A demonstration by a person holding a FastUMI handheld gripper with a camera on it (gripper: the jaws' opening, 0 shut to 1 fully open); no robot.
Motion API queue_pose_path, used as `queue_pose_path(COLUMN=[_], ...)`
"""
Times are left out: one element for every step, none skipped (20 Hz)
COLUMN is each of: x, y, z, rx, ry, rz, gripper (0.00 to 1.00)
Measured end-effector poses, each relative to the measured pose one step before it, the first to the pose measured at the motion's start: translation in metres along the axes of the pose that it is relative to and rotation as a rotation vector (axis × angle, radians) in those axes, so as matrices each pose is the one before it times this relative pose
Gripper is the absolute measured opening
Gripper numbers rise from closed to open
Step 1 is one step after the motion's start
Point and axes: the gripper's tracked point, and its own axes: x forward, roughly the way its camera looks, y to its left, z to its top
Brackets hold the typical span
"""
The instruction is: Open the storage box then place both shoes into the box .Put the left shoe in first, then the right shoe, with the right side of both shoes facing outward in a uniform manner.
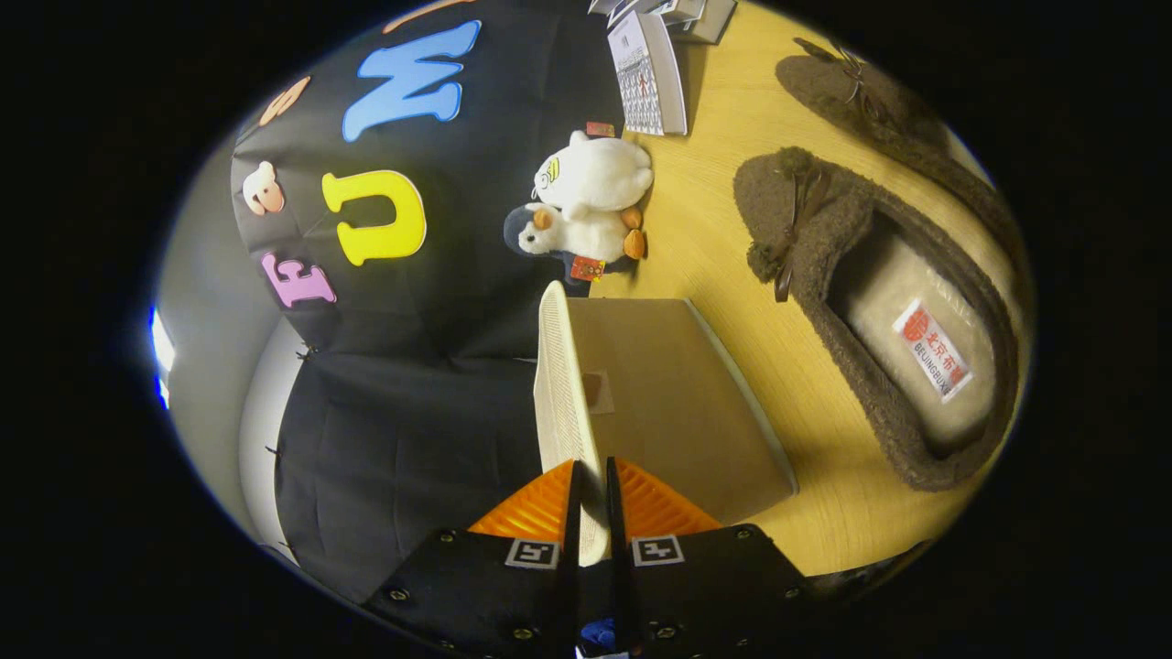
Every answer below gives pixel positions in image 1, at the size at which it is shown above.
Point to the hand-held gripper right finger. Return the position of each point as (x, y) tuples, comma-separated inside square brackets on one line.
[(696, 586)]

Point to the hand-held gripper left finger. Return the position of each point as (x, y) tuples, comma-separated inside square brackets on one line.
[(494, 586)]

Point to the beige fabric storage box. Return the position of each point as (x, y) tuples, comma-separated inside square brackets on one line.
[(668, 403)]

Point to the brown fuzzy shoe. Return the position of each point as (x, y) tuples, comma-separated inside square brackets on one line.
[(787, 265), (861, 101)]

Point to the grey white penguin plush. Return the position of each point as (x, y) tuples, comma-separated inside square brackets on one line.
[(568, 240)]

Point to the white duck plush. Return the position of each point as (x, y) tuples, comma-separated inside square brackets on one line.
[(600, 174)]

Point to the grey patterned cover book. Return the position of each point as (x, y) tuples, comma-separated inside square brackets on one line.
[(650, 73)]

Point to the dark grey cover book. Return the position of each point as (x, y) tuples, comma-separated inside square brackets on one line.
[(712, 20)]

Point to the white book blue cover picture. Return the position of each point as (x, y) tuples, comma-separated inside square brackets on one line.
[(641, 7)]

